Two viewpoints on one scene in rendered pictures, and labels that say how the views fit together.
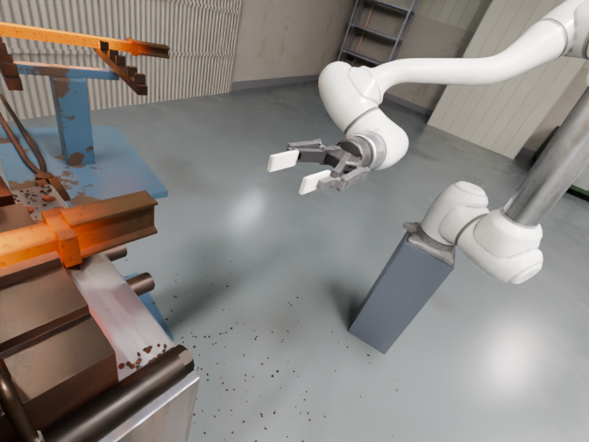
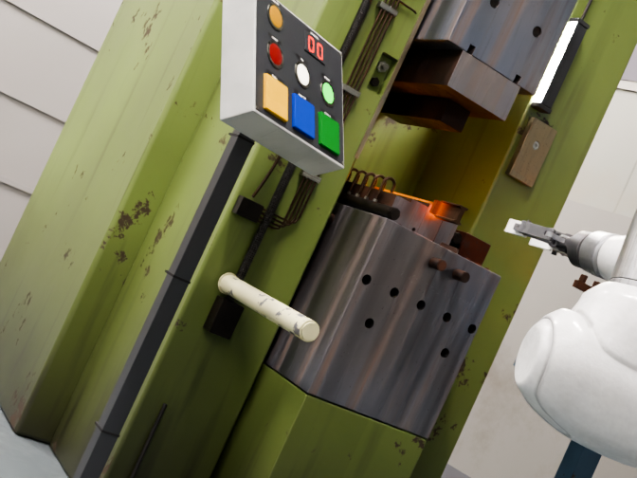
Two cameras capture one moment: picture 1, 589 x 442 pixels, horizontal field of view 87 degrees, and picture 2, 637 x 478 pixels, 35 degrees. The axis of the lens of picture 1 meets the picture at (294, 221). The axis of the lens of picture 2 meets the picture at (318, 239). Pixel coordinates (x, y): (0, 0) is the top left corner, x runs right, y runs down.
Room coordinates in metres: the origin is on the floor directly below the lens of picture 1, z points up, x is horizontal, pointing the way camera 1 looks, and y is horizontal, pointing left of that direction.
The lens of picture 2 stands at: (1.22, -2.04, 0.74)
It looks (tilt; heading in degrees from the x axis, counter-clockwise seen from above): 2 degrees up; 120
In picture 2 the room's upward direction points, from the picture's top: 25 degrees clockwise
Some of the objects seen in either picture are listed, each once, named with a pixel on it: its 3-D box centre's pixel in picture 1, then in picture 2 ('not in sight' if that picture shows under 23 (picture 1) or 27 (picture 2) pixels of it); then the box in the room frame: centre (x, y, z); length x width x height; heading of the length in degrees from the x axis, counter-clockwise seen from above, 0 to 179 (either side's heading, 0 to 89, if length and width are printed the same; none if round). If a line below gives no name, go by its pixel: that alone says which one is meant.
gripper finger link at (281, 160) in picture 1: (283, 160); (542, 241); (0.51, 0.05, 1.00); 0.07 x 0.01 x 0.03; 149
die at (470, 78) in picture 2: not in sight; (437, 82); (-0.01, 0.29, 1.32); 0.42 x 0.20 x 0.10; 149
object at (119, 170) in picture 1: (80, 162); not in sight; (0.65, 0.59, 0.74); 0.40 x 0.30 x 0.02; 52
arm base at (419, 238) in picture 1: (430, 235); not in sight; (1.09, -0.54, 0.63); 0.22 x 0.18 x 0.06; 72
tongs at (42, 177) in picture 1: (20, 139); not in sight; (0.65, 0.75, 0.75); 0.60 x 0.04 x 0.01; 56
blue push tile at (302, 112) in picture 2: not in sight; (301, 117); (0.08, -0.35, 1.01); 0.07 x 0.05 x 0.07; 84
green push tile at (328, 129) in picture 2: not in sight; (327, 134); (0.09, -0.25, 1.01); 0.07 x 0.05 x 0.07; 84
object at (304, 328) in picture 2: not in sight; (265, 305); (0.07, -0.16, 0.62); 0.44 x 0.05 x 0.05; 149
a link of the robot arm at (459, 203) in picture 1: (457, 211); not in sight; (1.07, -0.56, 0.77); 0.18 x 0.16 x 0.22; 34
